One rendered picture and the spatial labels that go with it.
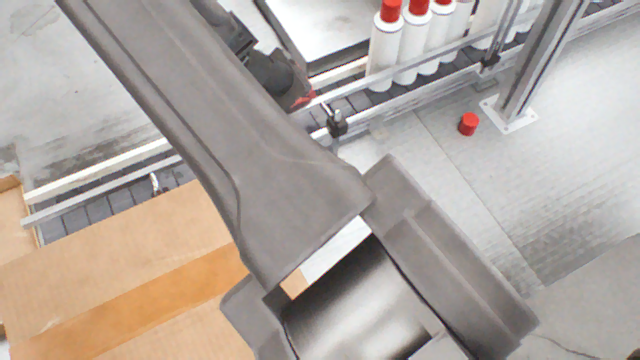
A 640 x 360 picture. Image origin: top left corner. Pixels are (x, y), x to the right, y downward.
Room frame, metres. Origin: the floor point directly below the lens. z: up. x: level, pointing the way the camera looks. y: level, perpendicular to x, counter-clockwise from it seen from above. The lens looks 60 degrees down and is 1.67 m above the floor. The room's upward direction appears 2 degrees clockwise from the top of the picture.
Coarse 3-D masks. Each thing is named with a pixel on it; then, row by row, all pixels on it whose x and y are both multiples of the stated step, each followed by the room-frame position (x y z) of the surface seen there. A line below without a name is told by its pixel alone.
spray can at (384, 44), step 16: (384, 0) 0.66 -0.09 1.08; (400, 0) 0.66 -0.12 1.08; (384, 16) 0.65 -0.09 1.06; (400, 16) 0.67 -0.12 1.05; (384, 32) 0.64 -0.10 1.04; (400, 32) 0.65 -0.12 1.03; (384, 48) 0.64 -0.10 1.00; (368, 64) 0.66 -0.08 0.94; (384, 64) 0.64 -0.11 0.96; (384, 80) 0.64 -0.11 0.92
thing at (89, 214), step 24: (504, 48) 0.77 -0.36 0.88; (360, 72) 0.69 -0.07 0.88; (360, 96) 0.63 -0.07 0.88; (384, 96) 0.63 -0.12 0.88; (312, 120) 0.57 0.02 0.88; (72, 192) 0.40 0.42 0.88; (120, 192) 0.41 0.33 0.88; (144, 192) 0.41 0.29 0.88; (72, 216) 0.36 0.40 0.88; (96, 216) 0.36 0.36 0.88; (48, 240) 0.31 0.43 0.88
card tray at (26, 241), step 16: (0, 192) 0.42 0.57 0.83; (16, 192) 0.42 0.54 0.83; (0, 208) 0.39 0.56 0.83; (16, 208) 0.39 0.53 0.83; (0, 224) 0.36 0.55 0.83; (16, 224) 0.36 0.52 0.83; (0, 240) 0.33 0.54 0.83; (16, 240) 0.33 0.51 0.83; (32, 240) 0.33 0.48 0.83; (0, 256) 0.30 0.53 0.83; (16, 256) 0.30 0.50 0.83; (0, 320) 0.19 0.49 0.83; (0, 336) 0.17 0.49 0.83
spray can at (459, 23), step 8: (456, 0) 0.72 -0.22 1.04; (464, 0) 0.72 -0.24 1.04; (472, 0) 0.72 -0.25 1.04; (456, 8) 0.72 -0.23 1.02; (464, 8) 0.72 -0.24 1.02; (456, 16) 0.72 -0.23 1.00; (464, 16) 0.72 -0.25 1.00; (456, 24) 0.72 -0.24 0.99; (464, 24) 0.72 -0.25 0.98; (456, 32) 0.72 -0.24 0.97; (448, 40) 0.72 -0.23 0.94; (448, 56) 0.72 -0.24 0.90
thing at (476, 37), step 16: (528, 16) 0.77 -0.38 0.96; (480, 32) 0.73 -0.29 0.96; (448, 48) 0.68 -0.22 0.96; (400, 64) 0.64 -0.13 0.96; (416, 64) 0.65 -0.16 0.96; (368, 80) 0.60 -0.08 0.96; (320, 96) 0.56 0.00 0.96; (336, 96) 0.56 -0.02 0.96; (304, 112) 0.53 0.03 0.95; (176, 160) 0.42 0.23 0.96; (128, 176) 0.39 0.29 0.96; (144, 176) 0.40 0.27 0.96; (96, 192) 0.36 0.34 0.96; (112, 192) 0.37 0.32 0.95; (48, 208) 0.33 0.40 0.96; (64, 208) 0.33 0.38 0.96; (32, 224) 0.31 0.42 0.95
